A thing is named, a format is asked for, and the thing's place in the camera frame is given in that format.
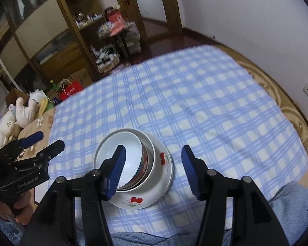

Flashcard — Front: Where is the wooden cabinet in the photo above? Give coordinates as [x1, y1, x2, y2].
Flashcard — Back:
[0, 0, 124, 100]

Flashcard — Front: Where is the wicker basket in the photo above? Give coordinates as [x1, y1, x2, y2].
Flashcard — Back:
[96, 52, 121, 73]

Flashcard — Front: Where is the small red floral bowl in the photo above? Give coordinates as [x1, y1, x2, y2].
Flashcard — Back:
[95, 131, 148, 189]

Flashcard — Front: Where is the white plastic storage box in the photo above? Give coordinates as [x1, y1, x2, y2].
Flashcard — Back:
[123, 22, 141, 55]

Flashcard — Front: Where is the person's left hand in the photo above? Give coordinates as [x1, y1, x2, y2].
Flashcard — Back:
[0, 188, 38, 226]

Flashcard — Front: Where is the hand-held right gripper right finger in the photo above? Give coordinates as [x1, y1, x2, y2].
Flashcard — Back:
[182, 145, 289, 246]

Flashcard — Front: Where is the large white bowl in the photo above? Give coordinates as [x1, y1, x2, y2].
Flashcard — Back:
[94, 128, 156, 192]

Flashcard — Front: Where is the green bottle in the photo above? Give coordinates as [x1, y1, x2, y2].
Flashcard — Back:
[50, 80, 61, 94]

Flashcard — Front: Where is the white spiky plush toy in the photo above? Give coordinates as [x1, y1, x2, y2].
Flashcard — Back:
[28, 88, 47, 105]

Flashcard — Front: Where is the red paper bag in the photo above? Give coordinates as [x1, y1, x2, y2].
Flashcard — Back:
[59, 79, 83, 101]

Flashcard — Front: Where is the red patterned bowl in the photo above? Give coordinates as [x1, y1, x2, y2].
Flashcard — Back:
[118, 140, 152, 191]

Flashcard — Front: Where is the black side table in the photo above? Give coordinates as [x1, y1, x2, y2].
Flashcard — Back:
[113, 33, 130, 57]

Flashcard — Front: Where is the cardboard box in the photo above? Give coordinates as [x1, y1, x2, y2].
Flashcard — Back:
[5, 88, 30, 108]
[70, 68, 93, 88]

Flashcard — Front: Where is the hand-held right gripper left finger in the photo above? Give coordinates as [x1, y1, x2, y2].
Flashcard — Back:
[19, 145, 126, 246]

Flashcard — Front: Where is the cream plush toy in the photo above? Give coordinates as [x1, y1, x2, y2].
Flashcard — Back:
[0, 113, 22, 149]

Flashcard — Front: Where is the wooden door frame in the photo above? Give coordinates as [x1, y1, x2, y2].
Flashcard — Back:
[110, 0, 183, 41]

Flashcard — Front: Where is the white cherry-print plate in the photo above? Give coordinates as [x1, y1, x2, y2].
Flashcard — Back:
[113, 143, 174, 210]
[110, 133, 174, 210]

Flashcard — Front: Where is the person's blue-grey clothing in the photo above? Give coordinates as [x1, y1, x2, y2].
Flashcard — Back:
[0, 181, 308, 246]

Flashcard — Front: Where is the blue plaid blanket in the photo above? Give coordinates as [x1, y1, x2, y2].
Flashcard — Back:
[47, 45, 308, 239]

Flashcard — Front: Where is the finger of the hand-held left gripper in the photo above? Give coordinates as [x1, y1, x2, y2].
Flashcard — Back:
[14, 140, 65, 171]
[0, 131, 44, 157]

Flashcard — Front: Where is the white rack pole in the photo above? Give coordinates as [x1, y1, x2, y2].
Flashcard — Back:
[0, 42, 18, 91]

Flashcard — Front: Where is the pink paper stack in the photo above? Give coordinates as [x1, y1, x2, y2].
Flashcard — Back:
[109, 18, 130, 36]

